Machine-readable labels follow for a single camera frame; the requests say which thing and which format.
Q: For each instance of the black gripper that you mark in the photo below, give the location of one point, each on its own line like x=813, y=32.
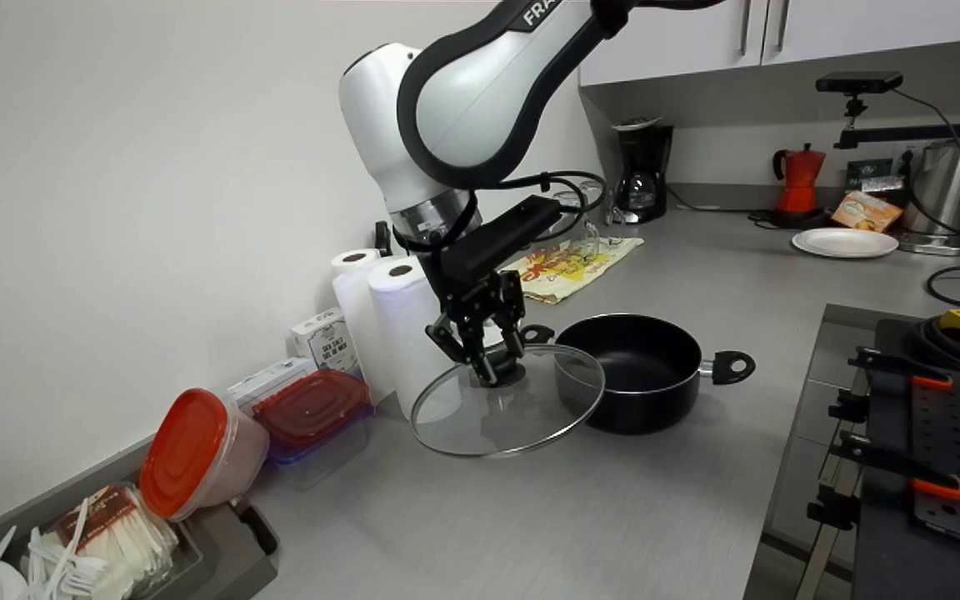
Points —
x=474, y=290

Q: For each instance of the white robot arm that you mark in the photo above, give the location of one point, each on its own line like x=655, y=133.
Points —
x=466, y=110

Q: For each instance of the small white carton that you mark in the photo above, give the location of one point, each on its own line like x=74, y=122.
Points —
x=324, y=337

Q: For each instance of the white plastic container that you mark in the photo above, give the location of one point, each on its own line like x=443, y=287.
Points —
x=264, y=385

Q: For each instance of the glass lid with black knob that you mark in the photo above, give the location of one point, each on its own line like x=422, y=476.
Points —
x=541, y=415

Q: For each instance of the white plastic cutlery bundle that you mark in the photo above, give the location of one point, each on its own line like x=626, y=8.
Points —
x=114, y=550

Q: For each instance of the clear container with red lid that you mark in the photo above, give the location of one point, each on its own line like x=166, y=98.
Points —
x=314, y=410

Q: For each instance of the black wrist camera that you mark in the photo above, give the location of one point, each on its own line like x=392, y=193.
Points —
x=506, y=236

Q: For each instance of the dark grey metal platform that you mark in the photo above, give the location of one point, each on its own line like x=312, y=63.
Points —
x=813, y=387

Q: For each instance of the orange snack packet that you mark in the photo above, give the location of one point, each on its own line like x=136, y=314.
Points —
x=866, y=210

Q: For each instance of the small dark box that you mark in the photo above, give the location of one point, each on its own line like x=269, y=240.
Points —
x=873, y=173

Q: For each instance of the white paper towel roll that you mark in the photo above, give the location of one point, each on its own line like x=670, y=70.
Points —
x=399, y=335
x=349, y=300

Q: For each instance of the steel electric kettle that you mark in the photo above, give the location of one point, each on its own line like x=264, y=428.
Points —
x=947, y=187

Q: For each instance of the white plate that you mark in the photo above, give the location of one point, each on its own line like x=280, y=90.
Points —
x=843, y=245

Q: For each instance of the grey plastic bin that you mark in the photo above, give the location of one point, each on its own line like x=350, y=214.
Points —
x=219, y=562

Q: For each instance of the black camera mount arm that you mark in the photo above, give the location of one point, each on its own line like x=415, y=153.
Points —
x=914, y=133

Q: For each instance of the dark bottle with black cap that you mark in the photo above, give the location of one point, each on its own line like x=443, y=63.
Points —
x=380, y=236

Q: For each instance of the red moka pot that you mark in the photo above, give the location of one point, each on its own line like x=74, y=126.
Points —
x=800, y=183

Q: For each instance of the black coffee maker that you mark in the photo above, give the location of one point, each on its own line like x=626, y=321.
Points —
x=641, y=168

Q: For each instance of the round container with orange lid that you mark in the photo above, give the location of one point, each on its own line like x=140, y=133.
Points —
x=184, y=455

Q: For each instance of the yellow red patterned kitchen towel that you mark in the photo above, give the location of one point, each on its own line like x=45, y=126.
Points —
x=585, y=263

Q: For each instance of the black cooking pot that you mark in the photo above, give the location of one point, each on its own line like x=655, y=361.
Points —
x=656, y=400

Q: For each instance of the black camera on mount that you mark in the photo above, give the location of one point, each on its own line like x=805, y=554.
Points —
x=857, y=84

